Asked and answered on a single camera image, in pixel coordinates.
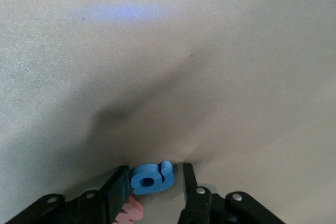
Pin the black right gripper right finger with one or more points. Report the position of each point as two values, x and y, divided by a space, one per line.
195 197

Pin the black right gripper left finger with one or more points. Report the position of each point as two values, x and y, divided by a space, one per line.
115 195

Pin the pink foam letter w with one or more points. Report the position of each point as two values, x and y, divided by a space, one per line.
131 211

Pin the blue foam letter a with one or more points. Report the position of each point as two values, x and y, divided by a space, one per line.
157 179

